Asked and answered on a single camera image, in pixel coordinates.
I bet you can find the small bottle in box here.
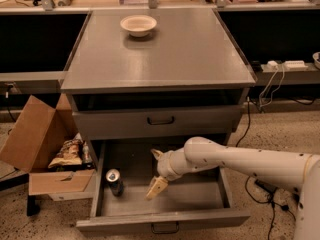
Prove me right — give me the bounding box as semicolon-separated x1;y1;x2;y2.
82;142;93;164

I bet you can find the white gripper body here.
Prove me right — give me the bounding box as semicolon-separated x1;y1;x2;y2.
157;149;193;181

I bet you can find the white ceramic bowl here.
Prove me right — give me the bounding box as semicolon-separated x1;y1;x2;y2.
120;15;157;38

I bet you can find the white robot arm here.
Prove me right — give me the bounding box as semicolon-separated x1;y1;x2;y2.
146;137;320;240

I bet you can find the blue silver redbull can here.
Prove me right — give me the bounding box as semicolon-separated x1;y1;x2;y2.
106;169;124;196

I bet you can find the snack chip bag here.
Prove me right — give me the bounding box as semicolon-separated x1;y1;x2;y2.
48;139;82;168

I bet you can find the white power strip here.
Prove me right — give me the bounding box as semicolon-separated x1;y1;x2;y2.
266;60;308;71

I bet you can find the grey drawer cabinet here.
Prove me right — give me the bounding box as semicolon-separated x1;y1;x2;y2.
60;7;258;172

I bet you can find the black power adapter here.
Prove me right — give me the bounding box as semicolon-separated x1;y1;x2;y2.
255;180;277;194

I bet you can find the black power cable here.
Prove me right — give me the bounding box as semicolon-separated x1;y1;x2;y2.
235;97;301;240

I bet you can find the brown cardboard box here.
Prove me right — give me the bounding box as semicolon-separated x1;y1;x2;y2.
0;94;96;201

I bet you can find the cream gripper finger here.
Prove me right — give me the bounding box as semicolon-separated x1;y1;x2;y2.
151;149;163;160
145;176;168;200

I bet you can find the grey top drawer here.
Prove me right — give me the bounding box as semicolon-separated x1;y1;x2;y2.
73;105;241;140

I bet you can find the open grey middle drawer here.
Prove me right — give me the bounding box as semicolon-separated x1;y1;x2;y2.
77;137;250;236

